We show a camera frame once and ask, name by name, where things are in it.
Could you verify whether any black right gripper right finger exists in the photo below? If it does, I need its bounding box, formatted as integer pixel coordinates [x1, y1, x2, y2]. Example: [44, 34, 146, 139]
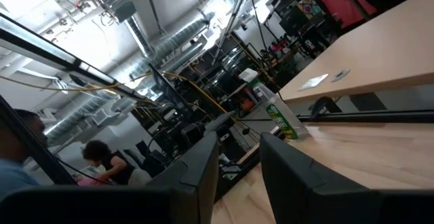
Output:
[259, 131, 434, 224]

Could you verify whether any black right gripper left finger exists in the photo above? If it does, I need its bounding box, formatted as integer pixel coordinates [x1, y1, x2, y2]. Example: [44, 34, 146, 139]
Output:
[0, 131, 220, 224]

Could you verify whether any person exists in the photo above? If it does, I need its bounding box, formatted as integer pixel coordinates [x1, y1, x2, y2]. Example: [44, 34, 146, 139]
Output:
[0, 108, 49, 200]
[77, 139, 137, 187]

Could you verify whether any green label cleaner spray bottle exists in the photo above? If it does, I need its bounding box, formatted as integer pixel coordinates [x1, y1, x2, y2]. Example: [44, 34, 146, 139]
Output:
[250, 77, 310, 141]

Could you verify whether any white card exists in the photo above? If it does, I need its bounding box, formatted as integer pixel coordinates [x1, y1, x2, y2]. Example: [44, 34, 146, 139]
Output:
[298, 73, 330, 92]

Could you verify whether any black monitor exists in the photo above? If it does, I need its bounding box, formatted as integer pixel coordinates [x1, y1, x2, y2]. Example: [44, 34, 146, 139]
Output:
[147, 62, 193, 116]

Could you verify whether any grey round table grommet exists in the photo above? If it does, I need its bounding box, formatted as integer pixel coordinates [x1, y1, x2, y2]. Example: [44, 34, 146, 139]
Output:
[330, 68, 351, 83]

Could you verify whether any white box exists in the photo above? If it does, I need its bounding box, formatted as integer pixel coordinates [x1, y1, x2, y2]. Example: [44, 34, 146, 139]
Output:
[238, 67, 260, 83]

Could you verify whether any tan wooden side table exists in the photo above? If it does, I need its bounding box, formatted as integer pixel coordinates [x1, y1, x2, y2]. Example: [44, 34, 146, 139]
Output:
[277, 0, 434, 103]

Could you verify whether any overhead light bar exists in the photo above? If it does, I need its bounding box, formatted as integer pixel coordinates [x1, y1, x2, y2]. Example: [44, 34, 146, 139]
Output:
[0, 12, 147, 100]

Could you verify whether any red cloth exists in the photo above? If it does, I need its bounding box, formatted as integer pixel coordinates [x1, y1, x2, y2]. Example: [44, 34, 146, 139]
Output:
[312, 0, 378, 30]

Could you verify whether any grey tripod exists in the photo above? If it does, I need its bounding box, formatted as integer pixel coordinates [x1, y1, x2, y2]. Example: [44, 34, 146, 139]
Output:
[210, 0, 254, 66]

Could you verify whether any black frame rail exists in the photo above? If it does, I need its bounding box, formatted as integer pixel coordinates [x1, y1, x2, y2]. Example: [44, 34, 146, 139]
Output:
[237, 109, 434, 124]

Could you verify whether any thin hanging yellow cable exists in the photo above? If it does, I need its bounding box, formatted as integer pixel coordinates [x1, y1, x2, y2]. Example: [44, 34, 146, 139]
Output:
[0, 70, 238, 116]

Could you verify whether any silver ventilation duct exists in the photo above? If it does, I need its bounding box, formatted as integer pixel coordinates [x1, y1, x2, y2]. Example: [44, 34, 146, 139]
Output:
[127, 12, 218, 81]

